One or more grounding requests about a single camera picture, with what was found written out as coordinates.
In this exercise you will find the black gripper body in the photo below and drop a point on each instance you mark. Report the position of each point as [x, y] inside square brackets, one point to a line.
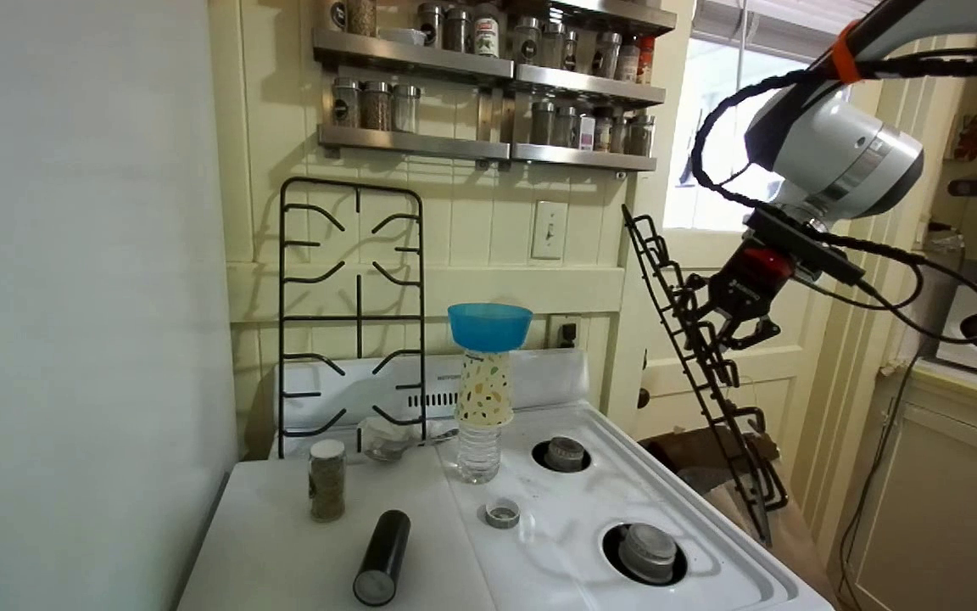
[749, 297]

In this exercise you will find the cream panel door with window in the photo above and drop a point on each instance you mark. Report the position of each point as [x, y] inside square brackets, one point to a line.
[788, 385]

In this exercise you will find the brown paper bag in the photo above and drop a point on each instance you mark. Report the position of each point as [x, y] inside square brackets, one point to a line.
[681, 447]

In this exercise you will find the glass spice jar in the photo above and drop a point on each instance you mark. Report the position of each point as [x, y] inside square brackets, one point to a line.
[552, 43]
[589, 126]
[373, 105]
[409, 106]
[431, 21]
[525, 36]
[565, 123]
[344, 105]
[456, 26]
[346, 15]
[539, 122]
[631, 57]
[608, 51]
[638, 135]
[612, 131]

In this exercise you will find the round steel gas burner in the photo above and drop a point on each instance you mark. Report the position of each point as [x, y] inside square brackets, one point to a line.
[561, 456]
[645, 551]

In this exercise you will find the blue plastic funnel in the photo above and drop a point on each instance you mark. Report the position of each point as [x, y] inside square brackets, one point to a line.
[488, 324]

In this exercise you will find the clear bottle with dotted label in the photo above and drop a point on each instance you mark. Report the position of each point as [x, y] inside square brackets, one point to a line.
[479, 394]

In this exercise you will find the cream cabinet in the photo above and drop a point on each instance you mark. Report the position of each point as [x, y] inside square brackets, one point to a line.
[965, 510]

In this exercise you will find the small glass cup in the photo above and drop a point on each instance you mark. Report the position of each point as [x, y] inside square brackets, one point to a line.
[500, 514]

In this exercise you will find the steel spice shelf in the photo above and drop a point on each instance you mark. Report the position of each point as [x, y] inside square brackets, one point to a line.
[421, 142]
[421, 51]

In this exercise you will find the white gas stove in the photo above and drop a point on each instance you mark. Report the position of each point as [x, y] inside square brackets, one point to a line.
[473, 566]

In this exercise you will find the small clear glass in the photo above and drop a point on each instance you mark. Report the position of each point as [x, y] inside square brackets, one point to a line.
[388, 447]

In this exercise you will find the spice jar with white label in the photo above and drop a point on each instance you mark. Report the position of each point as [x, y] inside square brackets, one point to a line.
[487, 31]

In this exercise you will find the black cylindrical grinder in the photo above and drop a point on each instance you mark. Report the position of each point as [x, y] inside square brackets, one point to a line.
[380, 556]

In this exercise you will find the small metal shaker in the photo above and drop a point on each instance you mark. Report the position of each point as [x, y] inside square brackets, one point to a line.
[326, 481]

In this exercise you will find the white refrigerator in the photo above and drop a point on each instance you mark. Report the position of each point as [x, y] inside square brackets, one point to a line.
[83, 283]

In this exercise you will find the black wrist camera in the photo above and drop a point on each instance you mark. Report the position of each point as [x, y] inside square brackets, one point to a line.
[812, 244]

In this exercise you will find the white wall outlet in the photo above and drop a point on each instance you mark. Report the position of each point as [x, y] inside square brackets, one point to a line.
[573, 327]

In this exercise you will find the white light switch plate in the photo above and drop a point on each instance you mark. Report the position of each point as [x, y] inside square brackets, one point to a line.
[546, 230]

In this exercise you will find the red wall ornament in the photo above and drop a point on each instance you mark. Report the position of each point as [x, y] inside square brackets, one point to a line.
[971, 137]

